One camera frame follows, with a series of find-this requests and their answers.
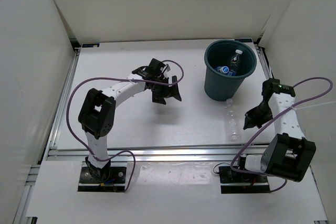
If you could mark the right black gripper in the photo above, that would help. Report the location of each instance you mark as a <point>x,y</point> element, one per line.
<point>255,121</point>

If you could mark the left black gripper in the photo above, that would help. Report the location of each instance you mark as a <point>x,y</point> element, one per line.
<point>168,91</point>

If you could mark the clear bottle no label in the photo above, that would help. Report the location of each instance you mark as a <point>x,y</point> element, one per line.
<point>232,123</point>

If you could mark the crushed bottle blue label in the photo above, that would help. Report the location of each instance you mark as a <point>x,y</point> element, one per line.
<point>222,69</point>

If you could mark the clear bottle blue label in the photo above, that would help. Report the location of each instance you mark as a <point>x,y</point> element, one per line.
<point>234,63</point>

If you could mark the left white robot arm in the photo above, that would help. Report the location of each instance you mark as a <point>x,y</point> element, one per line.
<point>98,110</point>

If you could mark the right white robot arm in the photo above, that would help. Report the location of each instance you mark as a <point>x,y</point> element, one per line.
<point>289,154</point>

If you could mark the dark teal plastic bin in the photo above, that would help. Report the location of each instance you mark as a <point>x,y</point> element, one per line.
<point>220,87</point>

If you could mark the right blue sticker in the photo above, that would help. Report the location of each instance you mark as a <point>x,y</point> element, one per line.
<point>245,40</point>

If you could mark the blue sticker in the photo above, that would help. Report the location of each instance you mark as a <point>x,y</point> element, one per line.
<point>90,45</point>
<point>245,40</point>

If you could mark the left blue sticker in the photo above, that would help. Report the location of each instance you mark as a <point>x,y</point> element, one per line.
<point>90,45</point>

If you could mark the aluminium front rail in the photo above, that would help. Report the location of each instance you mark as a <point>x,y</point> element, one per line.
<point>192,153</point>

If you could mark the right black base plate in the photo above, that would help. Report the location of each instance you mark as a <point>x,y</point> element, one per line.
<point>232,182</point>

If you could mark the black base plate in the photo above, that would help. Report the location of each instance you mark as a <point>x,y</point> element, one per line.
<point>114,182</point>
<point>232,182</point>

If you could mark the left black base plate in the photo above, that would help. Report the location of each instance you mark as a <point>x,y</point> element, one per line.
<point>114,182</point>

